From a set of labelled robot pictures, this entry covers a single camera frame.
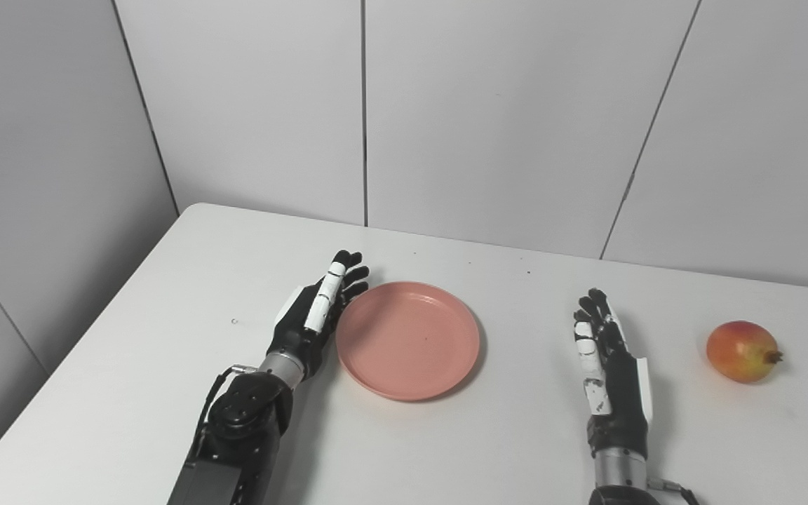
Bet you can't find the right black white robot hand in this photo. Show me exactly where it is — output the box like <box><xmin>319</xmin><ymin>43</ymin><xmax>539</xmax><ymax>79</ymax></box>
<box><xmin>573</xmin><ymin>288</ymin><xmax>653</xmax><ymax>461</ymax></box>

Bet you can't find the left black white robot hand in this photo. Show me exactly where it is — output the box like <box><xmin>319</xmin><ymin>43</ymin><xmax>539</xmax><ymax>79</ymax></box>
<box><xmin>266</xmin><ymin>250</ymin><xmax>370</xmax><ymax>381</ymax></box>

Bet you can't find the pink round plate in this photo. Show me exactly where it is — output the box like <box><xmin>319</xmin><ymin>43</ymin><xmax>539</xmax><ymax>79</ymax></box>
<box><xmin>335</xmin><ymin>281</ymin><xmax>480</xmax><ymax>403</ymax></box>

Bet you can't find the red yellow pomegranate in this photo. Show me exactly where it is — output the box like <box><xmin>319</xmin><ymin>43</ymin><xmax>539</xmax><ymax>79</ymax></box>
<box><xmin>706</xmin><ymin>321</ymin><xmax>784</xmax><ymax>384</ymax></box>

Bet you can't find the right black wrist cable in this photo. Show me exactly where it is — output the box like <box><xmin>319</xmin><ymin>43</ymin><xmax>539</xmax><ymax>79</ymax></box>
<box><xmin>647</xmin><ymin>477</ymin><xmax>701</xmax><ymax>505</ymax></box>

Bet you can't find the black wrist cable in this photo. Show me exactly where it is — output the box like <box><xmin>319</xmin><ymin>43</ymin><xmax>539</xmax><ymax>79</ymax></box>
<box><xmin>647</xmin><ymin>477</ymin><xmax>701</xmax><ymax>505</ymax></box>
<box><xmin>196</xmin><ymin>364</ymin><xmax>259</xmax><ymax>451</ymax></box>

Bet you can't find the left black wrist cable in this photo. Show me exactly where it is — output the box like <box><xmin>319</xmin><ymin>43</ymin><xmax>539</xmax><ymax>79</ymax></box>
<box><xmin>196</xmin><ymin>364</ymin><xmax>259</xmax><ymax>451</ymax></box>

